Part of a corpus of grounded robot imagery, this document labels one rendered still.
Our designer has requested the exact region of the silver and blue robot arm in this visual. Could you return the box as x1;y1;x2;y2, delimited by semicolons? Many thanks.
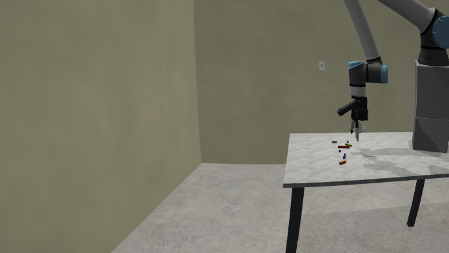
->
337;0;449;116

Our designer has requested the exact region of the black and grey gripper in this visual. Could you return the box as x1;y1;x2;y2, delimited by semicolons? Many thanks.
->
350;96;368;142

